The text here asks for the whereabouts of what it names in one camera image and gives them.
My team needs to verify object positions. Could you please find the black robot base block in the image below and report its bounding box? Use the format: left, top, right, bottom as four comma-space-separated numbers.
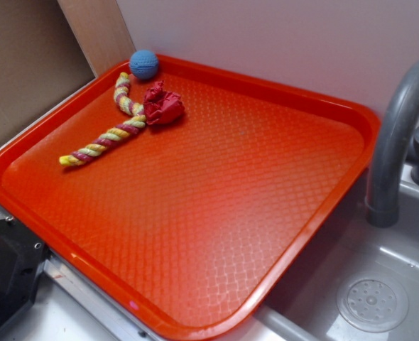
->
0, 217, 48, 333

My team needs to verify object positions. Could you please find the orange plastic serving tray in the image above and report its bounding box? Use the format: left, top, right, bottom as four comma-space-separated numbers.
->
0, 56, 380, 340

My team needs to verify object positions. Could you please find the crumpled red paper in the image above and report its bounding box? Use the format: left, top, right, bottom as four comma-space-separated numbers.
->
143, 80, 185, 125

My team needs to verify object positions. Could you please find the blue rubber ball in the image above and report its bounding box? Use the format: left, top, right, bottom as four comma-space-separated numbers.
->
129, 50, 159, 80

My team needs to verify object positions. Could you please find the grey toy faucet spout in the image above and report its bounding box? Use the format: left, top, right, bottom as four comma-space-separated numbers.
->
365, 61, 419, 227

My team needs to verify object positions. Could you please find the grey toy sink basin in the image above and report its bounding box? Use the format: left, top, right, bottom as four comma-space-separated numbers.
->
259, 170, 419, 341

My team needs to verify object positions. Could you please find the light wooden board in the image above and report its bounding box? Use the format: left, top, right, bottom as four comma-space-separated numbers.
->
58, 0, 135, 77

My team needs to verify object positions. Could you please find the brown cardboard panel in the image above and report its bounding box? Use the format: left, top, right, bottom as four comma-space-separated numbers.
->
0, 1, 94, 147

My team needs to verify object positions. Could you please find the round sink drain cover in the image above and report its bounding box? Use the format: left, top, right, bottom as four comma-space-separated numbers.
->
336, 271, 409, 333

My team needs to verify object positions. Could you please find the multicolored twisted rope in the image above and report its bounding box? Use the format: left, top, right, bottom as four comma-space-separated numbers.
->
58, 72, 148, 168

